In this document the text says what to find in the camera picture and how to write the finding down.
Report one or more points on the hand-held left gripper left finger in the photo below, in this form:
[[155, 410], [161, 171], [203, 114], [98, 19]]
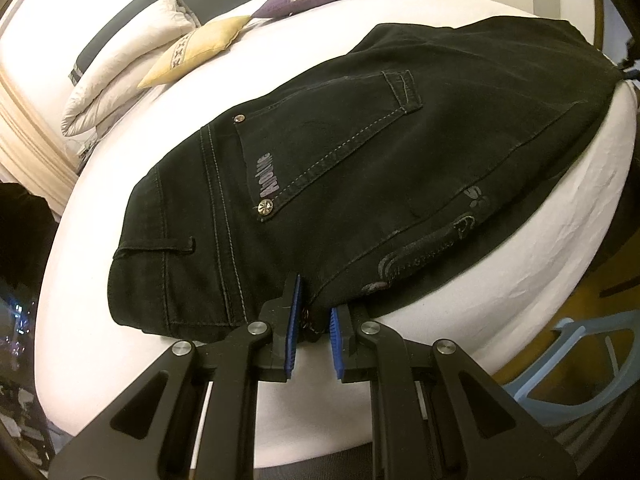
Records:
[[293, 320]]

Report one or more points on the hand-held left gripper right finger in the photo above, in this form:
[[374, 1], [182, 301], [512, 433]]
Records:
[[336, 332]]

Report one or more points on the folded white duvet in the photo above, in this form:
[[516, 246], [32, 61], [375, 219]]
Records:
[[125, 70]]

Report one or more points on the light blue plastic chair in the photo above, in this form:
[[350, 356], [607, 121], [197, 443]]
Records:
[[575, 360]]

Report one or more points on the white bed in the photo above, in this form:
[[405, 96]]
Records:
[[500, 285]]

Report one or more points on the dark headboard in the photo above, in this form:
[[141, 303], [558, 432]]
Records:
[[165, 5]]

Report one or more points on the beige curtain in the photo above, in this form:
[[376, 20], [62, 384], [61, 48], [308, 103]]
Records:
[[30, 140]]

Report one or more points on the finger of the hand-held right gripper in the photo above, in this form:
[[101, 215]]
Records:
[[631, 71]]

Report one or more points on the yellow pillow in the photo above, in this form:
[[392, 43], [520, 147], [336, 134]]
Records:
[[195, 50]]

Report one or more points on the black pants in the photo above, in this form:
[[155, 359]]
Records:
[[360, 180]]

